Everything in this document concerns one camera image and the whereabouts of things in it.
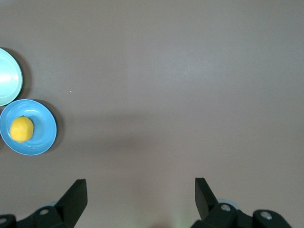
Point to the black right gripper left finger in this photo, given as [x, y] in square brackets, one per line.
[71, 204]

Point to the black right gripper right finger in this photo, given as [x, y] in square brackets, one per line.
[206, 209]

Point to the brown table cover sheet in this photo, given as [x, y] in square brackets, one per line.
[166, 95]

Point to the blue plate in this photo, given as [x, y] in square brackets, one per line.
[42, 133]

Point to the yellow lemon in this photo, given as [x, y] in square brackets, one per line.
[21, 129]

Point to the light green plate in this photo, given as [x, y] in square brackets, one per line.
[9, 78]

